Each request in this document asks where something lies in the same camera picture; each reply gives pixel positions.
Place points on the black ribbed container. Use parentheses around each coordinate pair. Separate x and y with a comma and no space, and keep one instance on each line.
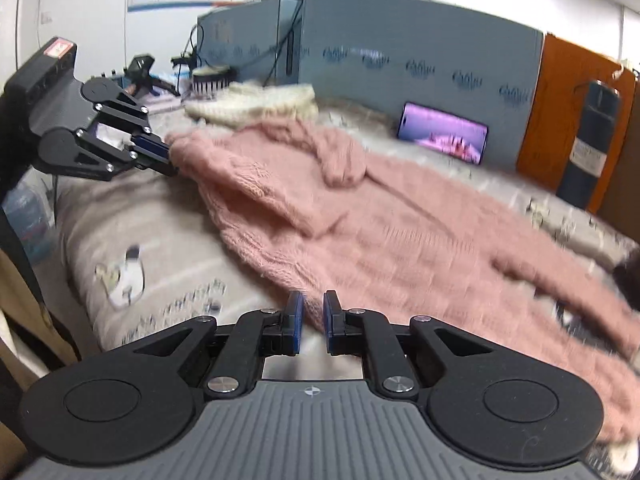
(210,81)

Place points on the dark blue cylindrical bottle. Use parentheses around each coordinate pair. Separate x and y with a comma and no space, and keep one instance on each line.
(592,145)

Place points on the cream knitted sweater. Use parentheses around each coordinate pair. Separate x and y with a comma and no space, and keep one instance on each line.
(260,102)

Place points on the pink knitted sweater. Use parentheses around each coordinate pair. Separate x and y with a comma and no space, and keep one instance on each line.
(380,220)

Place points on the black desk gadget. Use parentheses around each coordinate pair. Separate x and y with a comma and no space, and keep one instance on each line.
(142,72)

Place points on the smartphone with lit screen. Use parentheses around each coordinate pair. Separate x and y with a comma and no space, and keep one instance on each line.
(442,132)

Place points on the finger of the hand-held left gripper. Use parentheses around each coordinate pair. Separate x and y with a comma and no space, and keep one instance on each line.
(152,145)
(150,164)

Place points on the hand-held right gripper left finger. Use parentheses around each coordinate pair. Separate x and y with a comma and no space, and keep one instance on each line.
(296,320)

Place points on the blue office partition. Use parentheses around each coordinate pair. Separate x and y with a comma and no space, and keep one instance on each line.
(400,40)
(245,45)

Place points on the clear plastic storage box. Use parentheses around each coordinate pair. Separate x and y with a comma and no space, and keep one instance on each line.
(27,220)

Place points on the dark cloth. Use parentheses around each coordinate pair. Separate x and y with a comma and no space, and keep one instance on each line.
(629,280)

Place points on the brown wooden board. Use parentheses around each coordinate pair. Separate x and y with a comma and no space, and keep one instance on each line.
(622,195)

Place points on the orange panel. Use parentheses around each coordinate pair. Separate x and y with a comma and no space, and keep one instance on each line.
(555,110)

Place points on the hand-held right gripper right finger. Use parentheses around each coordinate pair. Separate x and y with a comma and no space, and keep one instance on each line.
(330,322)

